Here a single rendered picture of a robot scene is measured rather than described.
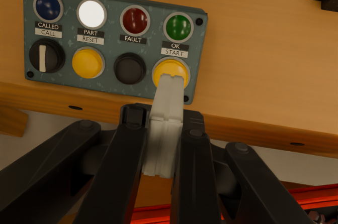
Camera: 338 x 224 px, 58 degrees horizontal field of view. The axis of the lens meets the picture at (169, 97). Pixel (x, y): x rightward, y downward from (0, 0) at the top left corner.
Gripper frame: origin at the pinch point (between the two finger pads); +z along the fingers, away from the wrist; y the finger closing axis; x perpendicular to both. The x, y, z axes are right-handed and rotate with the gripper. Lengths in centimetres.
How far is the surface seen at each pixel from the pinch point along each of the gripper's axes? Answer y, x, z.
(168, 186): 1.6, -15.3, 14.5
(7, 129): -52, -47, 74
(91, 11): -7.1, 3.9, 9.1
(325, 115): 14.6, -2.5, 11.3
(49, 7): -10.4, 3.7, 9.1
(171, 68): -0.2, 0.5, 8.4
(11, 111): -52, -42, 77
